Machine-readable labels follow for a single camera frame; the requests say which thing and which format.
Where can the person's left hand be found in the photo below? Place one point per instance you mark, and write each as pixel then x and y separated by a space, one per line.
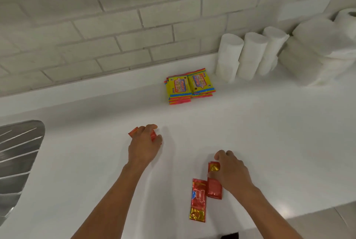
pixel 141 149

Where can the person's right hand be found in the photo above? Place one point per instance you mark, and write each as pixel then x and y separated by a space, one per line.
pixel 233 173

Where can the person's right thumb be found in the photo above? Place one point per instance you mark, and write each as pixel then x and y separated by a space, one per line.
pixel 213 174

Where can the person's left thumb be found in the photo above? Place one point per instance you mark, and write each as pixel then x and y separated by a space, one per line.
pixel 158 141

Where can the person's right middle finger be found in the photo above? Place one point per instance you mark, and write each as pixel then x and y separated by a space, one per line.
pixel 229 153

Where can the red sachet packet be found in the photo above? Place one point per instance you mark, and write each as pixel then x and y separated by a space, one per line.
pixel 198 200
pixel 133 132
pixel 214 188

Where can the person's left forearm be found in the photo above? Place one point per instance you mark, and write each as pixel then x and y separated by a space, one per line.
pixel 111 202

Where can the person's right forearm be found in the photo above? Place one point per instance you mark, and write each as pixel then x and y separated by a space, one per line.
pixel 264 213

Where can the stack of yellow snack packets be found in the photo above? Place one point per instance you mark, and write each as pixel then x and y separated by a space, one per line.
pixel 201 81
pixel 179 89

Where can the pile of white paper rolls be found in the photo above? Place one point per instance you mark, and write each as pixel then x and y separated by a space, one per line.
pixel 306 49

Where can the steel sink drainboard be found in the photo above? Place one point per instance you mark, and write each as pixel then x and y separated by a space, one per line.
pixel 16 161

